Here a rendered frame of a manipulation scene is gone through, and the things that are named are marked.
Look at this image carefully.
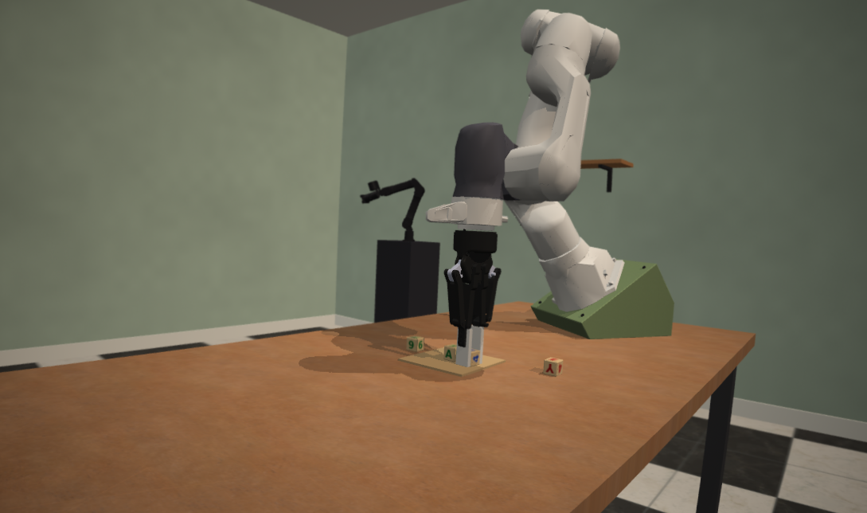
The tan flat mat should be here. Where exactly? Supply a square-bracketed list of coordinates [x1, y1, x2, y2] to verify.
[398, 347, 506, 377]

